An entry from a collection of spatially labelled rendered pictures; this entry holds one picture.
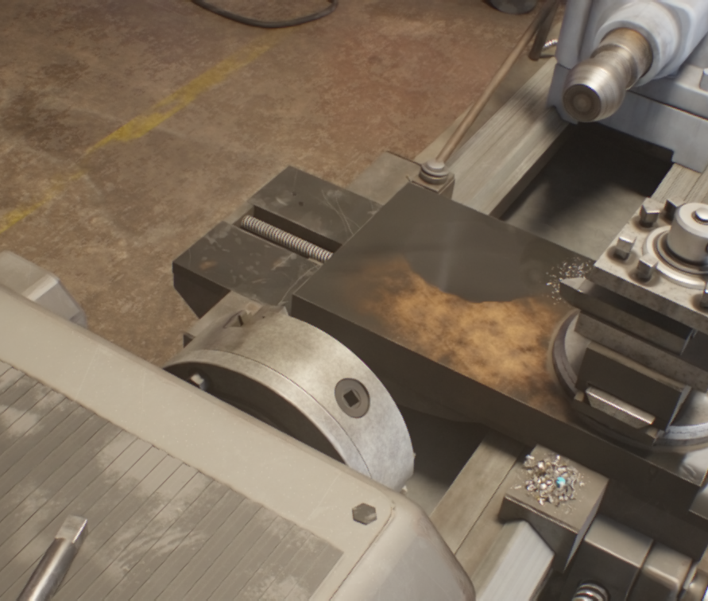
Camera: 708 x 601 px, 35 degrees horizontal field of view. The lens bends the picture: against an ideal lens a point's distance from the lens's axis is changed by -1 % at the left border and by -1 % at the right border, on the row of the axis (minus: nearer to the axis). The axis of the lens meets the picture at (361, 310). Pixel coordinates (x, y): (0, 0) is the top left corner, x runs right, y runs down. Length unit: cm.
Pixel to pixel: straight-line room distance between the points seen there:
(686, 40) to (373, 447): 105
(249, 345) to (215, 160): 237
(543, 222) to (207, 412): 133
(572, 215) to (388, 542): 141
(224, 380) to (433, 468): 63
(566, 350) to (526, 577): 29
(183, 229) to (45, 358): 229
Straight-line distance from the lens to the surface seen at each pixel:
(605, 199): 212
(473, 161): 193
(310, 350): 98
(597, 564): 145
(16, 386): 78
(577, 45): 192
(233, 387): 97
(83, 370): 78
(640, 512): 143
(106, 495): 71
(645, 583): 144
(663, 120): 202
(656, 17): 181
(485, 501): 138
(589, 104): 164
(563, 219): 204
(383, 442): 98
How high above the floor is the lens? 189
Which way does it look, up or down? 42 degrees down
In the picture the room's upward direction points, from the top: 8 degrees clockwise
